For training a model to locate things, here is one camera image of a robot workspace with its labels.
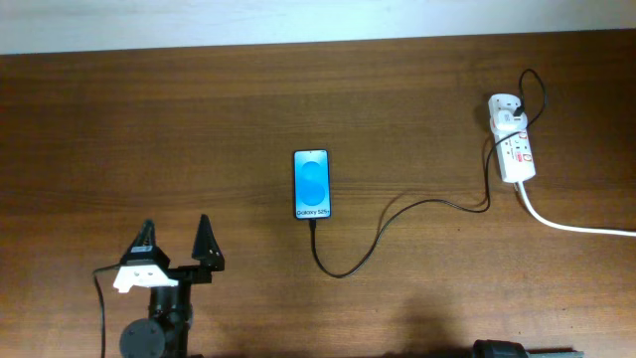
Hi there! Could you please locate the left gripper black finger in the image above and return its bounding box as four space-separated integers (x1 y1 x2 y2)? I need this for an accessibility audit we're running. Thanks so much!
192 214 225 271
128 219 156 252

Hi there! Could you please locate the blue smartphone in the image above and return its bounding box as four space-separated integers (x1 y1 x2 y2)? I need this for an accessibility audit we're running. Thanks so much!
293 149 332 220

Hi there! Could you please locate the black charger cable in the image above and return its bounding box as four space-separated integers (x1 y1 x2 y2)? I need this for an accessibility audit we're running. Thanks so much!
309 68 548 278

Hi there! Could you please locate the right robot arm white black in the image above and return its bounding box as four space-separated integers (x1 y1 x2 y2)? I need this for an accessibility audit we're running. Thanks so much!
470 340 585 358

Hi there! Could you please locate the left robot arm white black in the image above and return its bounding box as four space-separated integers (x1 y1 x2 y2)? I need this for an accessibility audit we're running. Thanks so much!
113 214 225 358

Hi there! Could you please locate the white charger adapter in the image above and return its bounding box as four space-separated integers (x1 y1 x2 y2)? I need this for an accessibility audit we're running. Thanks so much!
491 109 528 135

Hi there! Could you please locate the white power strip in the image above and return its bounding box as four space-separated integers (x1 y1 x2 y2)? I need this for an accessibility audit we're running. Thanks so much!
488 93 536 184

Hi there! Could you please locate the white power strip cord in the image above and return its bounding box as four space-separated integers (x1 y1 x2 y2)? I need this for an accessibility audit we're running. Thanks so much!
515 182 636 238

